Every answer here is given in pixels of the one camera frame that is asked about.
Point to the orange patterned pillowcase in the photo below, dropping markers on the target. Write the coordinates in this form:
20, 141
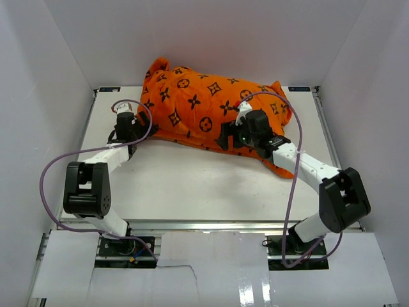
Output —
189, 107

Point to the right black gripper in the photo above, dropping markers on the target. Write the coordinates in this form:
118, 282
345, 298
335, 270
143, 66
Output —
230, 129

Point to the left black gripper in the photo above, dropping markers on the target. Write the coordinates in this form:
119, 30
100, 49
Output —
146, 123

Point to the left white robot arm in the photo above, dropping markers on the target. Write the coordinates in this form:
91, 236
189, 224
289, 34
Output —
87, 193

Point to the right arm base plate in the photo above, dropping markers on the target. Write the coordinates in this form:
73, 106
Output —
313, 261

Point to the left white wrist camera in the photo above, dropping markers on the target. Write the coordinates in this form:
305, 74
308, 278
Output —
122, 107

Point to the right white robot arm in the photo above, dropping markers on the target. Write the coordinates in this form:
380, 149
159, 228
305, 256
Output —
342, 196

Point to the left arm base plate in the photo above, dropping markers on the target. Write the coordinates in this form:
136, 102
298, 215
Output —
125, 254

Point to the left blue corner label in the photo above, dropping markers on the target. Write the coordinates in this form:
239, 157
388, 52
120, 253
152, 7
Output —
113, 89

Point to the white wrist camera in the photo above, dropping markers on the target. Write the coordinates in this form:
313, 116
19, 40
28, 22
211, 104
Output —
122, 107
243, 108

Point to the blue corner label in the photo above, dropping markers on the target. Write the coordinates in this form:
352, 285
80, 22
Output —
299, 88
113, 89

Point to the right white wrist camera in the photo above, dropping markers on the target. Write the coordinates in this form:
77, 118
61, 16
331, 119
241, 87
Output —
243, 108

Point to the right blue corner label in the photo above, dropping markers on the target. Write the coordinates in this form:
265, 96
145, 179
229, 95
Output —
299, 88

